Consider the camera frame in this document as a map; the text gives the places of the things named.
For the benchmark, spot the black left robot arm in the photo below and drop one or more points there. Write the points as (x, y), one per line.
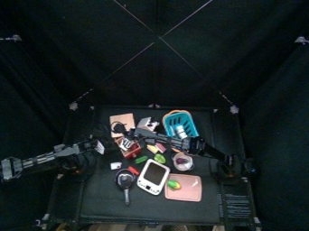
(38, 160)

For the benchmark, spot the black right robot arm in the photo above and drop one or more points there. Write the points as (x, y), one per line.
(209, 152)

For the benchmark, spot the orange toy carrot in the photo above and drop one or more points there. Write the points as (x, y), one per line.
(176, 149)

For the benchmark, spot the pink plate tray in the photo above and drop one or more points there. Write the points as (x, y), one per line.
(186, 192)

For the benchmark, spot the red toy box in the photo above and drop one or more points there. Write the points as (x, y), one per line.
(131, 151)

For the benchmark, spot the white pink toy box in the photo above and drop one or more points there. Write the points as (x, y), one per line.
(147, 123)

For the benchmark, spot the yellow toy block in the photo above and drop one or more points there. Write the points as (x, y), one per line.
(153, 149)

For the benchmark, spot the black toy ladle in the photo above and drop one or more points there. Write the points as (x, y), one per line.
(117, 128)

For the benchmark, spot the pink toy block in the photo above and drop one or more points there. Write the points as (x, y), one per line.
(161, 147)

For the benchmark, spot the copper brown square board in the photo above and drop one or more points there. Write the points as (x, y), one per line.
(122, 122)

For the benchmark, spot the green toy pepper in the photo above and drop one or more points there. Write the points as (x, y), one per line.
(141, 159)

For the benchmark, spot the white toy carton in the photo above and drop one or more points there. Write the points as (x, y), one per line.
(180, 131)

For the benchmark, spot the light green toy vegetable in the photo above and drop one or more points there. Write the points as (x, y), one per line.
(159, 158)

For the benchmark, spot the red toy sausage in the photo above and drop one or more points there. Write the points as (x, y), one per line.
(133, 170)

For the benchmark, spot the black toy frying pan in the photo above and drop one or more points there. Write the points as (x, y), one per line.
(125, 181)

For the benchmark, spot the purple toy eggplant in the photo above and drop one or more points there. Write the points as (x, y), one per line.
(181, 161)

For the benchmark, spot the white toy kitchen scale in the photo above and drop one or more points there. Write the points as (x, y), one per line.
(153, 177)

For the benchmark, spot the white bowl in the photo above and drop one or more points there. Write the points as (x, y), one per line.
(184, 164)

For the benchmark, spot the green yellow toy corn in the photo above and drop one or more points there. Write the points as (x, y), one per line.
(174, 184)

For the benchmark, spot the white text label sticker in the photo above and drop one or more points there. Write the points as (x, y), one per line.
(237, 205)

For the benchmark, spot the silver frame corner bracket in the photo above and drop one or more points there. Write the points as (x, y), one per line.
(73, 106)
(153, 106)
(16, 38)
(234, 109)
(301, 40)

